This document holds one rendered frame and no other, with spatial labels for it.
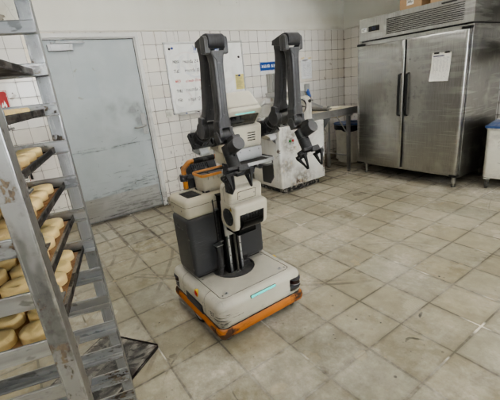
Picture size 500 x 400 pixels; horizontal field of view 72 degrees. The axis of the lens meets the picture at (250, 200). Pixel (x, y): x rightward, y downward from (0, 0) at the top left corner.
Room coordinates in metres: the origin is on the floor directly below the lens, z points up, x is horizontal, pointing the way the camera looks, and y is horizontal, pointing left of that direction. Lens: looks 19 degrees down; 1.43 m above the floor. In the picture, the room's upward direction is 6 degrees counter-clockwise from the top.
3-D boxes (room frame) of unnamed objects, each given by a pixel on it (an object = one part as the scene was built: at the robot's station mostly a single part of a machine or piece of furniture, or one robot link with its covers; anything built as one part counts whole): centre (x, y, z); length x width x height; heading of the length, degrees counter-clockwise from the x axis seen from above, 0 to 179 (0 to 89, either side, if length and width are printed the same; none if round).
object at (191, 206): (2.12, 0.21, 0.59); 0.55 x 0.34 x 0.83; 123
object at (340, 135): (5.78, -1.79, 0.33); 0.54 x 0.53 x 0.66; 33
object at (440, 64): (4.00, -2.23, 1.39); 0.22 x 0.03 x 0.31; 33
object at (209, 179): (2.14, 0.22, 0.87); 0.23 x 0.15 x 0.11; 123
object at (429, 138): (4.59, -2.35, 1.03); 1.40 x 0.90 x 2.05; 33
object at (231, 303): (2.04, 0.16, 0.16); 0.67 x 0.64 x 0.25; 33
